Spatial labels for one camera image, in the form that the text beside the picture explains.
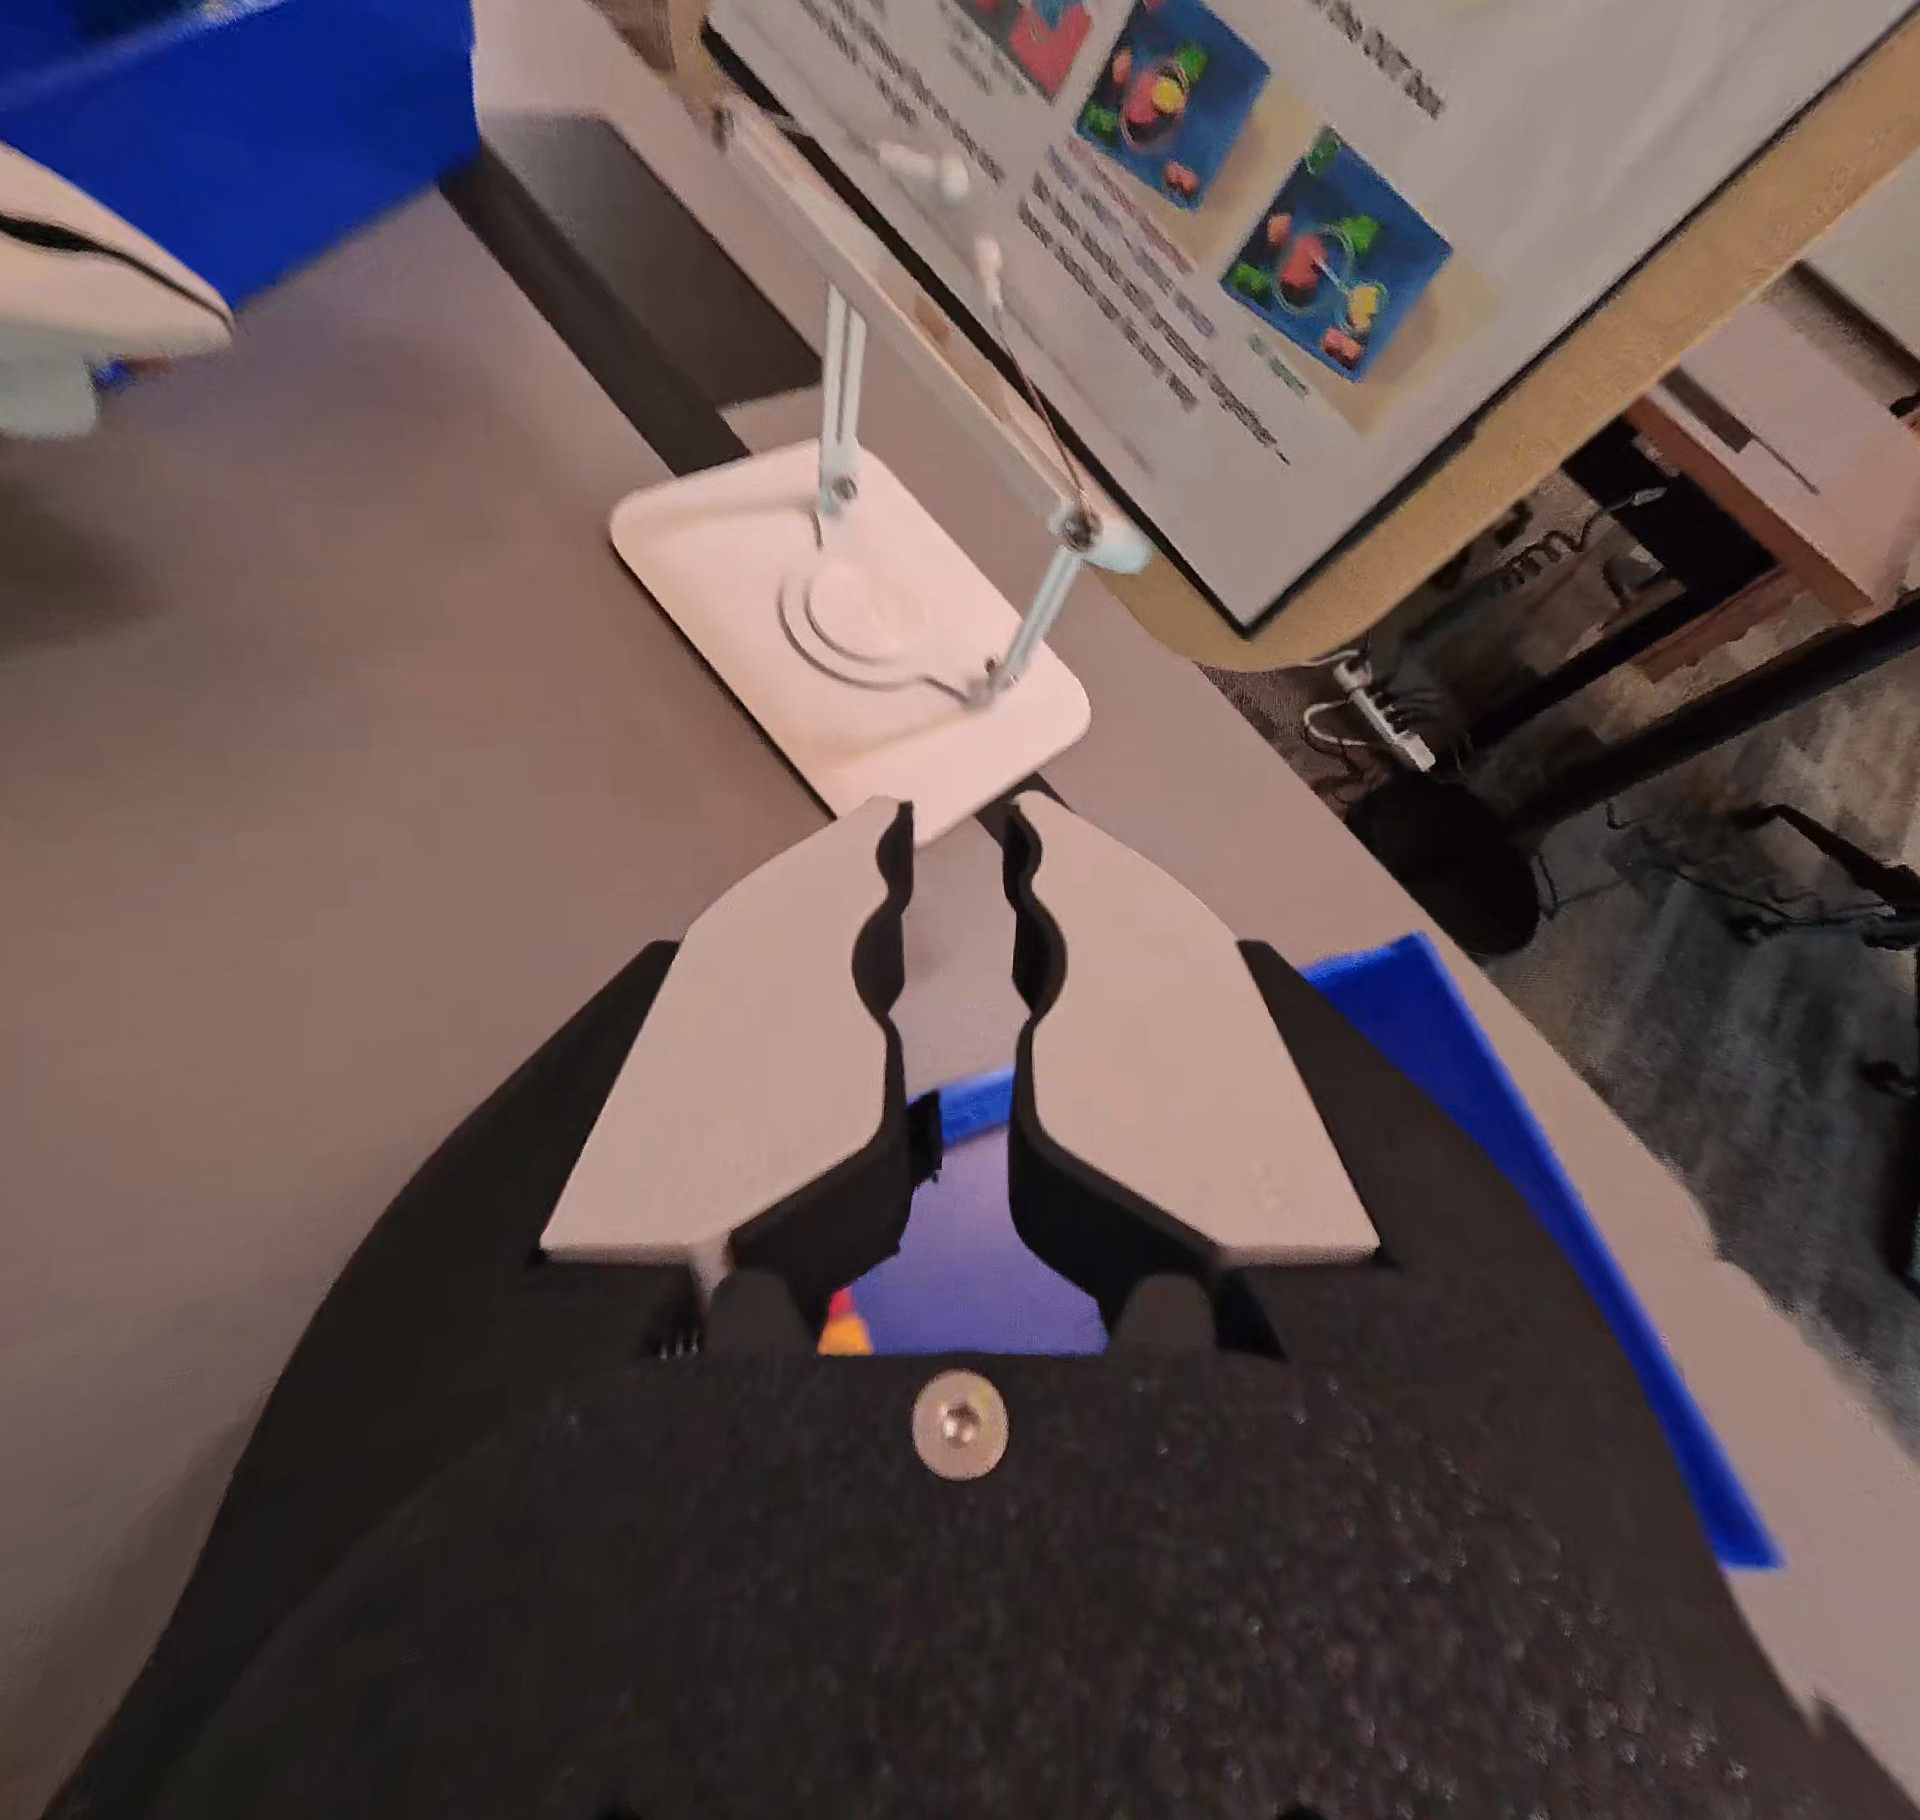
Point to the black office chair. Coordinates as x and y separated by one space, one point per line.
1447 861

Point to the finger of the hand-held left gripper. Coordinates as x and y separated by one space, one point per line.
91 208
120 314

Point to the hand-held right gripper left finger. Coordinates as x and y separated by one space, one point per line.
735 1085

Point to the printed instruction sheet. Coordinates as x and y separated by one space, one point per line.
1350 199

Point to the white power strip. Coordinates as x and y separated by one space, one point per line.
1387 718

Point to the blue plastic bin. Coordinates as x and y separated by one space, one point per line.
270 125
1500 1130

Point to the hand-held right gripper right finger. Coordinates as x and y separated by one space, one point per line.
1184 1085

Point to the white document stand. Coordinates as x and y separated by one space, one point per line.
870 604

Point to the yellow mega block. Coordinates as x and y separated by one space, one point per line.
849 1341

